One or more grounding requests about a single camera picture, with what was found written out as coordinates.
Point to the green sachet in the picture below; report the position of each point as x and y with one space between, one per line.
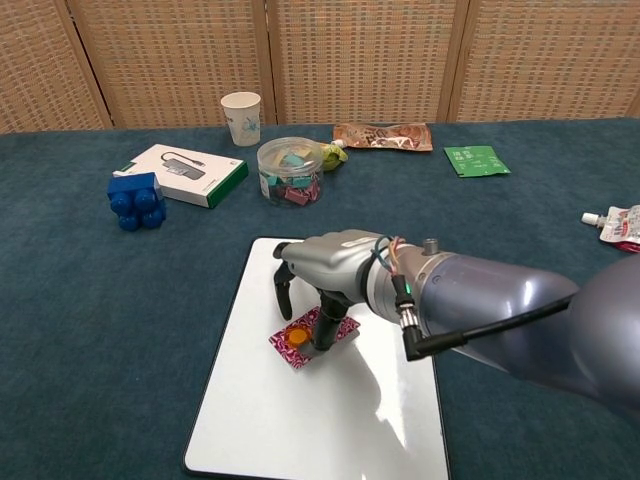
476 161

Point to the clear jar of binder clips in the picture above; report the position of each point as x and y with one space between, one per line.
290 175

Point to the white red spout pouch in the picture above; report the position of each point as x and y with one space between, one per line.
620 227

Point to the woven folding screen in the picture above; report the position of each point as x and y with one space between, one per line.
360 55

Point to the yellow green snack packet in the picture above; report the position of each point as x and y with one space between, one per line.
334 157

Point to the small orange disc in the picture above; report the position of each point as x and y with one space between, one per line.
298 337

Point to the white green hub box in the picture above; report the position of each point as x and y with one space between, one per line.
200 180

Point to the brown spout pouch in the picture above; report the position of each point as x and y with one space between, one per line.
385 136

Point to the teal table cloth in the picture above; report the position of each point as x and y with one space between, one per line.
100 325

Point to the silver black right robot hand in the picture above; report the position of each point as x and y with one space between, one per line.
330 265

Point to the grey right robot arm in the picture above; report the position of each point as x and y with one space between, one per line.
490 310

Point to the white board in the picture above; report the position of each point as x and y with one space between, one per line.
300 425

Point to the blue toy building block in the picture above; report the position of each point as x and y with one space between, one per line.
135 200

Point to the magenta patterned packet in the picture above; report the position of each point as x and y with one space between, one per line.
345 327

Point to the white paper cup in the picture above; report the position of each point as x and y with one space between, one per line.
243 122

